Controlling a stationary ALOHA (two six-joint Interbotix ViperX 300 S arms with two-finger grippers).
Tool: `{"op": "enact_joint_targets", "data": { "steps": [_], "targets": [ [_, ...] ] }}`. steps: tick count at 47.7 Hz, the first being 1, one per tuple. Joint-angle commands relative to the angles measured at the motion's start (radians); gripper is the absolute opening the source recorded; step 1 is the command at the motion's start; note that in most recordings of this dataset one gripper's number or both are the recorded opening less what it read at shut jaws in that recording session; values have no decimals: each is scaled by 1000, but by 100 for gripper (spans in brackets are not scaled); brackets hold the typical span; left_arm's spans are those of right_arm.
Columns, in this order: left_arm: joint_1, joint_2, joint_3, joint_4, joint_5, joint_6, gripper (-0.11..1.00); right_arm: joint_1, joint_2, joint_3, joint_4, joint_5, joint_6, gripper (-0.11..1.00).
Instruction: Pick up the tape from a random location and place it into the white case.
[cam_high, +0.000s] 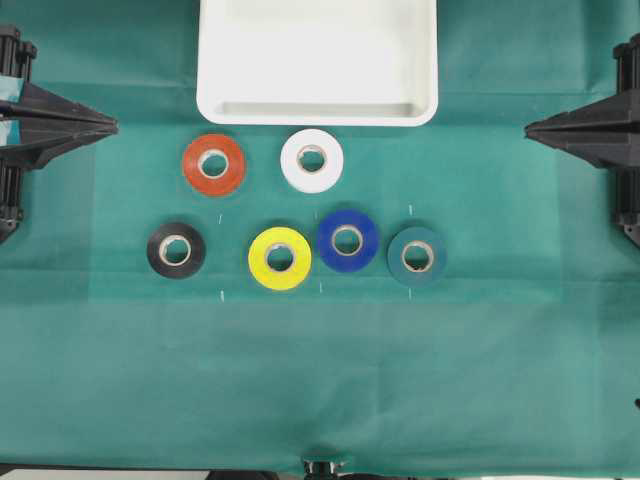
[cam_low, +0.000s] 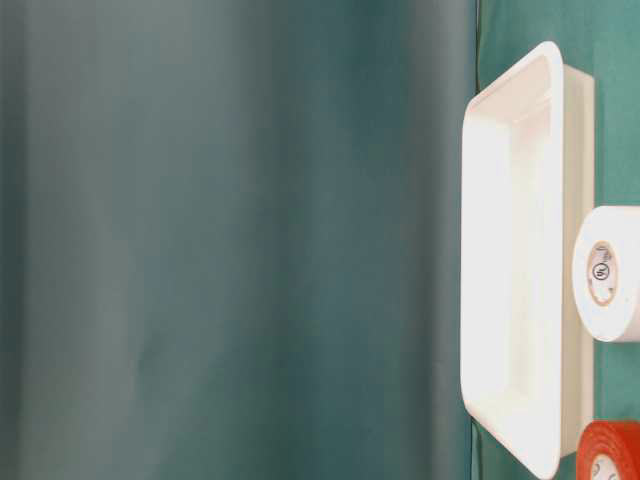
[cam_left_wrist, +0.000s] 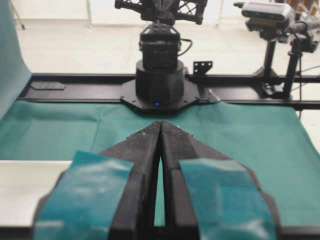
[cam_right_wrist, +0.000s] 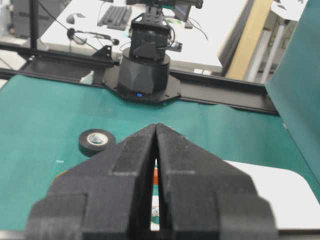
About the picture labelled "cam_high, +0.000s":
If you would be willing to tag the black tape roll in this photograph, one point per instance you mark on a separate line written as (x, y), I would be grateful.
(176, 250)

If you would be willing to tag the white plastic tray case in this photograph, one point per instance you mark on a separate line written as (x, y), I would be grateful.
(324, 63)

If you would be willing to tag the orange-red tape roll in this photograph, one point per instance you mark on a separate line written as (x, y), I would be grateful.
(214, 165)

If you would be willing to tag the green table cloth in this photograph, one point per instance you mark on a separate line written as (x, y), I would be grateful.
(522, 358)

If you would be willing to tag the dark green tape roll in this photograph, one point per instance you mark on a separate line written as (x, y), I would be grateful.
(416, 256)

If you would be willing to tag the blue tape roll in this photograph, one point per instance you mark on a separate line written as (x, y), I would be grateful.
(347, 240)

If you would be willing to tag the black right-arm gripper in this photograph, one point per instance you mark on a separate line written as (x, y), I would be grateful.
(615, 144)

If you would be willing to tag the black camera stand base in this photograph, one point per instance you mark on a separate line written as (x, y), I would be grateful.
(324, 464)

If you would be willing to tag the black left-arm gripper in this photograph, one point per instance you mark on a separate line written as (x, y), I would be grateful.
(45, 125)

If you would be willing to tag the white tape roll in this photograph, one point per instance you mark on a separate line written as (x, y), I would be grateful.
(312, 161)

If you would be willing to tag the yellow tape roll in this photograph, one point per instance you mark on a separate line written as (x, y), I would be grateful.
(280, 258)

